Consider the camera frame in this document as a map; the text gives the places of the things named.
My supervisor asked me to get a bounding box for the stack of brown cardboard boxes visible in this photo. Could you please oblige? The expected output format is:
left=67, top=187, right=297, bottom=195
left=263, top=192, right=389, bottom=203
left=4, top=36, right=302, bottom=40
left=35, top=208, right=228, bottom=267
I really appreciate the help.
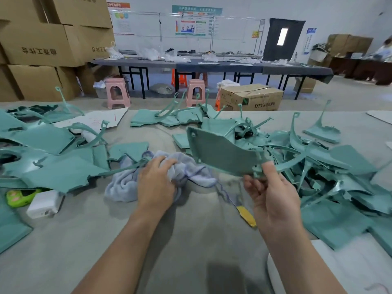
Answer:
left=0, top=0, right=116, bottom=102

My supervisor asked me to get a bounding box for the heap of clear plastic bags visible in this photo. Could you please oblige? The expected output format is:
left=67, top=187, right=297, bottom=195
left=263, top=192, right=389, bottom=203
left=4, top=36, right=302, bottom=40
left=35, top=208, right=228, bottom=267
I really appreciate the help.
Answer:
left=105, top=47, right=192, bottom=64

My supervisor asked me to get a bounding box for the white paper sheet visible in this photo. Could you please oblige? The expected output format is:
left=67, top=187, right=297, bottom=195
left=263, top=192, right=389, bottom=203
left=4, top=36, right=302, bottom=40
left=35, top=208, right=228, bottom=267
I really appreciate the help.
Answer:
left=54, top=107, right=129, bottom=135

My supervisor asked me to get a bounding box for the grey-blue wiping cloth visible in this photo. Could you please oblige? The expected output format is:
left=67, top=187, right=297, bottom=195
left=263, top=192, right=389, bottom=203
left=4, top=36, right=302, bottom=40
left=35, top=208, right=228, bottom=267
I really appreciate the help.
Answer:
left=104, top=150, right=218, bottom=203

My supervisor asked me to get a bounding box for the colourful wall poster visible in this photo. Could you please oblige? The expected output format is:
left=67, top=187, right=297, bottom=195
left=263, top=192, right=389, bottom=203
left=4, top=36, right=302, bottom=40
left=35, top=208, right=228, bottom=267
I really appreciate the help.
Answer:
left=174, top=16, right=210, bottom=37

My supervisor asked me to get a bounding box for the white power adapter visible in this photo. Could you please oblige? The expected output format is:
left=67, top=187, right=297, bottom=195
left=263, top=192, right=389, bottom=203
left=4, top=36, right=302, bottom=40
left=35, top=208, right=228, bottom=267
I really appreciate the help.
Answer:
left=26, top=190, right=65, bottom=219

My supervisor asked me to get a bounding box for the orange object under table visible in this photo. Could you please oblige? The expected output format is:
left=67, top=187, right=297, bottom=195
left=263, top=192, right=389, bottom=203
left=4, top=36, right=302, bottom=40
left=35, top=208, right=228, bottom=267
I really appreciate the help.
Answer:
left=171, top=69, right=187, bottom=88

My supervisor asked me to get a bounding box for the pile of green plastic parts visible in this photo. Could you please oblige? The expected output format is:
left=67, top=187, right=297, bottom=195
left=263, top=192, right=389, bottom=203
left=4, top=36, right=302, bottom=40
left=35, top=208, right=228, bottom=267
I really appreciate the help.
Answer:
left=0, top=85, right=392, bottom=258

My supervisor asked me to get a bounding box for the person's left hand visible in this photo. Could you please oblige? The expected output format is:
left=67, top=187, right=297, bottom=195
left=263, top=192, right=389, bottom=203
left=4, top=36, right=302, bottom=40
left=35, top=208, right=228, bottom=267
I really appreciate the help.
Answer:
left=137, top=156, right=180, bottom=218

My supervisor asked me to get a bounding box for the person's right hand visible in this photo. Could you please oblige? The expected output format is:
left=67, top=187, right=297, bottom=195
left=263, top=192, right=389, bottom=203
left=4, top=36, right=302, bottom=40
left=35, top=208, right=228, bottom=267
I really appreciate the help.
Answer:
left=243, top=161, right=304, bottom=243

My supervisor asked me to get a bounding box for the single green plastic part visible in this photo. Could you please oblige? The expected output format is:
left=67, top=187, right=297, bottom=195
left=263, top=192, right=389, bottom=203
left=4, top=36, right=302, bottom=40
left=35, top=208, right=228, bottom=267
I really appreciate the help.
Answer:
left=185, top=112, right=310, bottom=178

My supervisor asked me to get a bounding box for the yellow-handled deburring knife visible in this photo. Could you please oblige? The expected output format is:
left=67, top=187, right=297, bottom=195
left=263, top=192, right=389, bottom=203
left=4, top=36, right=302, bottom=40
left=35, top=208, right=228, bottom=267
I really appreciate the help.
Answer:
left=217, top=183, right=258, bottom=228

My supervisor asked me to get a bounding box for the brown cardboard box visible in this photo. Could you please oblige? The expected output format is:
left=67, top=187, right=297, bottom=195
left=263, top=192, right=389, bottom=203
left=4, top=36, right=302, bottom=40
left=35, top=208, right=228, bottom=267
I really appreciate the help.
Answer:
left=219, top=84, right=284, bottom=111

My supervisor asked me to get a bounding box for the long grey work table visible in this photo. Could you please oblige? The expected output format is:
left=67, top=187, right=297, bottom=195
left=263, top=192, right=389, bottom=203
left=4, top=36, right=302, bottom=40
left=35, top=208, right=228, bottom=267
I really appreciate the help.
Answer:
left=91, top=57, right=334, bottom=100

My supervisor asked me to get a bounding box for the person's left forearm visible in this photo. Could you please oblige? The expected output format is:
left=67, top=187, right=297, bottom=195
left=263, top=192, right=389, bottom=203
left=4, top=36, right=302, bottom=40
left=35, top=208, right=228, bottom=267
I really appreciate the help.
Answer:
left=72, top=208, right=166, bottom=294

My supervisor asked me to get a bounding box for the person's right forearm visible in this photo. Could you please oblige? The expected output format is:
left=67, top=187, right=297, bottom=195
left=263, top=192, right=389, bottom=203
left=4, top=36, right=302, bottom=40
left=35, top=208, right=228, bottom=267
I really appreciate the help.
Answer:
left=266, top=226, right=347, bottom=294

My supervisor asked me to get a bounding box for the dark door with window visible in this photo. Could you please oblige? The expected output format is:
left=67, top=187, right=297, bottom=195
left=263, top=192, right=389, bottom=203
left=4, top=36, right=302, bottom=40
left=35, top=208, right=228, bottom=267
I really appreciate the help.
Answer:
left=263, top=18, right=306, bottom=62

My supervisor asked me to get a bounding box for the green and yellow gadget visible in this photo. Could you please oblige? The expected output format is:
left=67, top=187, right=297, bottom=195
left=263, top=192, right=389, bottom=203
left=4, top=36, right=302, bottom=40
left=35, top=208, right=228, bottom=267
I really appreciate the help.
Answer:
left=5, top=189, right=42, bottom=209

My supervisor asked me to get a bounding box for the pink plastic stool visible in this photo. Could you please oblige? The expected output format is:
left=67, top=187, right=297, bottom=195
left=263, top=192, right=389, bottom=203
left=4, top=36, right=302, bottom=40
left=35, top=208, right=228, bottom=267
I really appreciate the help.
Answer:
left=105, top=77, right=131, bottom=109
left=186, top=79, right=207, bottom=108

